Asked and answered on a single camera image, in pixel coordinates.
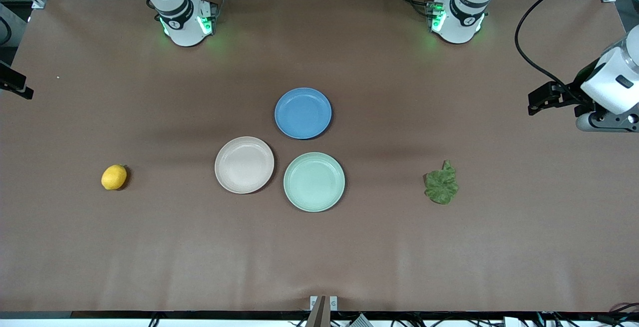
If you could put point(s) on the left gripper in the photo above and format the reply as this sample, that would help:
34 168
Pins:
575 89

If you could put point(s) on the yellow lemon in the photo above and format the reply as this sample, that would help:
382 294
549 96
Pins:
114 177

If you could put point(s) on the green lettuce leaf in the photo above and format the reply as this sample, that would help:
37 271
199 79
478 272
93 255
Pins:
441 184

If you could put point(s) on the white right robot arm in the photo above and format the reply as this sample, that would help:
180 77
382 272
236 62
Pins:
182 22

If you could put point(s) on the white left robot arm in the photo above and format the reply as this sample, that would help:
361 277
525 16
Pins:
462 17

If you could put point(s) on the beige pink plate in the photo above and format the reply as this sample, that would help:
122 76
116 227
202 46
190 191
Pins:
244 165

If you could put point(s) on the blue plate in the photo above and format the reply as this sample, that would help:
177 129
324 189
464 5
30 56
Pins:
303 113

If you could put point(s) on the light green plate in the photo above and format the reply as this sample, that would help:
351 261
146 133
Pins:
314 182

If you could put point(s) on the grey vented box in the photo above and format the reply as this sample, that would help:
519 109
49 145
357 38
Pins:
360 322

